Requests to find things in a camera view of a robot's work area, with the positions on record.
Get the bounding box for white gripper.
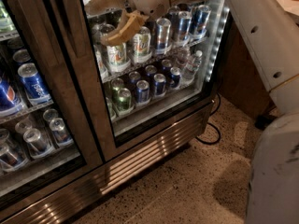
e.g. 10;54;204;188
84;0;171;46

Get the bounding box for glass fridge door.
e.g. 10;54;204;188
0;0;104;217
49;0;231;161

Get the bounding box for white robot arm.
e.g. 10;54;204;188
85;0;299;224

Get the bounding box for steel fridge base grille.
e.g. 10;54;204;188
1;103;213;224

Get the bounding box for front 7up can right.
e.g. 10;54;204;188
130;26;151;63

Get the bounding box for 7up can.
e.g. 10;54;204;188
130;26;151;63
107;43;131;73

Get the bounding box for front 7up can left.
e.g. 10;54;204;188
107;43;131;73

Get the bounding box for front Red Bull can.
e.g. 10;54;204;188
154;18;171;54

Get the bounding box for red bull can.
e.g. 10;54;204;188
154;18;171;54
190;5;211;38
173;11;192;42

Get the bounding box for Red Bull can middle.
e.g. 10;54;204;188
173;11;192;42

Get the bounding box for Red Bull can right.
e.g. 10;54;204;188
190;5;211;38

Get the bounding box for blue soda can middle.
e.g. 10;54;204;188
153;74;166;97

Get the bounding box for blue soda can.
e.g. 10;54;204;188
169;67;181;89
135;80;150;105
153;74;166;97

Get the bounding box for blue soda can right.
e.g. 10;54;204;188
169;67;181;89

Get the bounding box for blue soda can front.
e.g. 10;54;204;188
135;80;150;105

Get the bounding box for green soda can front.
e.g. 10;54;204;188
114;88;133;115

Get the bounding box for clear water bottle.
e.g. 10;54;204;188
181;50;203;84

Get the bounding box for front blue Pepsi can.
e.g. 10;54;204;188
18;63;51;105

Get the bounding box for silver blue can lower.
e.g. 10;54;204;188
50;118;73;147

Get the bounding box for large Pepsi can left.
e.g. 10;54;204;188
0;71;24;118

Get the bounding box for silver can lower left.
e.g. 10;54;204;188
23;128;54;159

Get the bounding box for black office chair base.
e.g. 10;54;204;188
254;115;276;131

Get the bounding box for black power cable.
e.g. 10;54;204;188
195;91;222;146

